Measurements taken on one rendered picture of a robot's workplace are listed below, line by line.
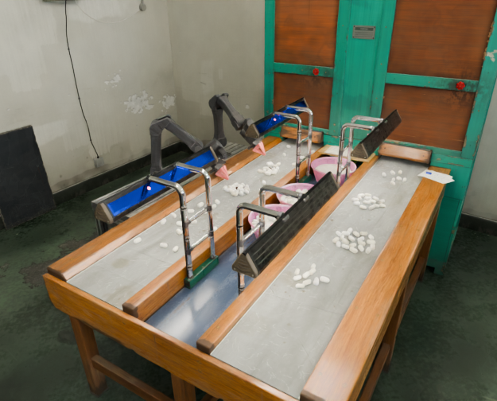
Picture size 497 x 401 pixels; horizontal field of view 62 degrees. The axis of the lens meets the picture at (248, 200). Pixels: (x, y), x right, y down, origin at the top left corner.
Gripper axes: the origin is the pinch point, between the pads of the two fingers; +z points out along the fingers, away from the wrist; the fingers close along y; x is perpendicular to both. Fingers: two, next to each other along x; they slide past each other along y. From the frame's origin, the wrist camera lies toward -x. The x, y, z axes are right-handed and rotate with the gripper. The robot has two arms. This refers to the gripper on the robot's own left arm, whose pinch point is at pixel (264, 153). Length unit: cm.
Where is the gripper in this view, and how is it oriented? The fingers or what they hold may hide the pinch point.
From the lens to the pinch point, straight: 253.6
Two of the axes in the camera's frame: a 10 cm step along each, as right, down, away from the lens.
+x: -5.3, 5.3, 6.6
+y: 5.3, -4.0, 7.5
